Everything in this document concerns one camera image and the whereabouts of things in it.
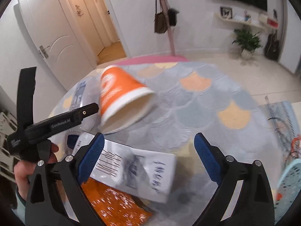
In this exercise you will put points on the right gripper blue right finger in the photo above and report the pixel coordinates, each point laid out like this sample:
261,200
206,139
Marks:
210,157

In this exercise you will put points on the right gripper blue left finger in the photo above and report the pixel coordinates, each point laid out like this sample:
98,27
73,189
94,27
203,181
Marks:
87,157

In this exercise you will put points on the person's left hand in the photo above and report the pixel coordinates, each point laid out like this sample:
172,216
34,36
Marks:
22,170

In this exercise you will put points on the orange snack packet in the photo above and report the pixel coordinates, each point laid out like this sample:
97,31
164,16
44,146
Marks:
113,206

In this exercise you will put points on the white printed carton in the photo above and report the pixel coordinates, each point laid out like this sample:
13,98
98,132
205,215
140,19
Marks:
141,173

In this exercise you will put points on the scallop pattern tablecloth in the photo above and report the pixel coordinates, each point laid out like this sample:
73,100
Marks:
193,97

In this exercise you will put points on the orange paper cup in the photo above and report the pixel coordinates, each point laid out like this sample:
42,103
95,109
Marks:
123,100

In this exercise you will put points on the light blue laundry basket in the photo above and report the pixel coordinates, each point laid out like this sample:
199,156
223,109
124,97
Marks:
287,189

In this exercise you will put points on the patterned blue rug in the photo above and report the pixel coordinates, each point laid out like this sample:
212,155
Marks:
283,119

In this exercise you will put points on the pink coat rack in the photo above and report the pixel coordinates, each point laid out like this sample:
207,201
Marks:
164,7

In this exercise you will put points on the green potted plant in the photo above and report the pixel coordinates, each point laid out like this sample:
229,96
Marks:
247,41

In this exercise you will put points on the black acoustic guitar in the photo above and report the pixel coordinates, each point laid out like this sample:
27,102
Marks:
272,47

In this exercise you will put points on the white room door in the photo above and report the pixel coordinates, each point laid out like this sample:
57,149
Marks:
55,40

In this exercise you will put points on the white standing air conditioner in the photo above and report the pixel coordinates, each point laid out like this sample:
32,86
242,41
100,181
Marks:
290,55

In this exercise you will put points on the brown hanging bag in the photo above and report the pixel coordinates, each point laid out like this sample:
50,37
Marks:
160,25

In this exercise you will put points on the black hanging bag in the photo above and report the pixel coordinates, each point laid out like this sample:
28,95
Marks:
172,16

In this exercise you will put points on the white lower wall shelf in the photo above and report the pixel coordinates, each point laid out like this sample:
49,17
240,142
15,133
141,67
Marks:
238,21

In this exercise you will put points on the butterfly picture frame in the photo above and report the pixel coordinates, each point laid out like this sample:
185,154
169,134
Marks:
226,12

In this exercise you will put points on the red white wall box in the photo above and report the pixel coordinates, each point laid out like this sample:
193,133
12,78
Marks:
268,21

